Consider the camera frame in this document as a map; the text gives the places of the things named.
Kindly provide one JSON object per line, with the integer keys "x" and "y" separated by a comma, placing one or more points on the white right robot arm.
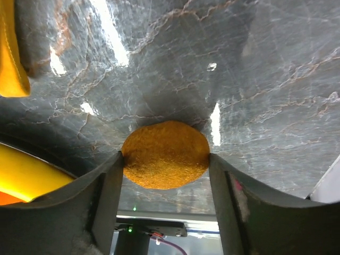
{"x": 134, "y": 230}

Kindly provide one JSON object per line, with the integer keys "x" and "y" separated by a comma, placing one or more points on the dark rimmed ceramic plate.
{"x": 34, "y": 151}

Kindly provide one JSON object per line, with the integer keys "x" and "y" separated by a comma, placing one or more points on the fake orange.
{"x": 7, "y": 199}

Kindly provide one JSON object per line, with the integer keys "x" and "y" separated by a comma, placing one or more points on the brown fake kiwi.
{"x": 165, "y": 156}

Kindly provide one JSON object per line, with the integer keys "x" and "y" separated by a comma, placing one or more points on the yellow fake banana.
{"x": 27, "y": 177}

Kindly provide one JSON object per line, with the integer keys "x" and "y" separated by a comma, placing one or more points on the orange cloth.
{"x": 14, "y": 79}

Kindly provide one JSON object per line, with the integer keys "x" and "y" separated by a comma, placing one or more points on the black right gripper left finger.
{"x": 78, "y": 218}

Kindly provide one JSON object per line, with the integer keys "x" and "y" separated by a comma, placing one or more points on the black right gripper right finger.
{"x": 254, "y": 218}

